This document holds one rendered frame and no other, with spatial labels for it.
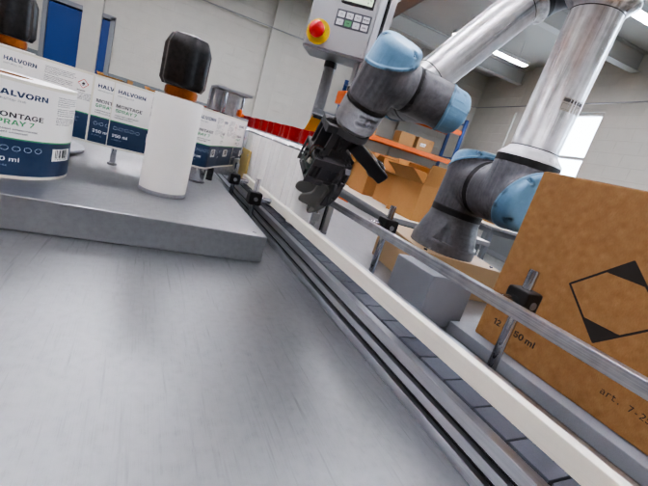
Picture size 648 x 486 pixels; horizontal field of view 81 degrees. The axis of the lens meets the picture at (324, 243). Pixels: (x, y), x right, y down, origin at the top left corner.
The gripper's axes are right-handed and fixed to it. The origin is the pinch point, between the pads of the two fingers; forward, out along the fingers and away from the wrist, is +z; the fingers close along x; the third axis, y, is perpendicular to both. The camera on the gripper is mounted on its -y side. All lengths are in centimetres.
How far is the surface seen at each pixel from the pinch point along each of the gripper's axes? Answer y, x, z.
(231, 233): 17.9, 10.7, 0.6
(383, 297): 4.8, 32.8, -15.5
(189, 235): 24.6, 11.5, 1.9
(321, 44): -2.4, -41.8, -17.9
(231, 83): -115, -700, 311
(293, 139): 1.6, -21.8, -1.5
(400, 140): -456, -579, 247
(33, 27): 57, -40, 2
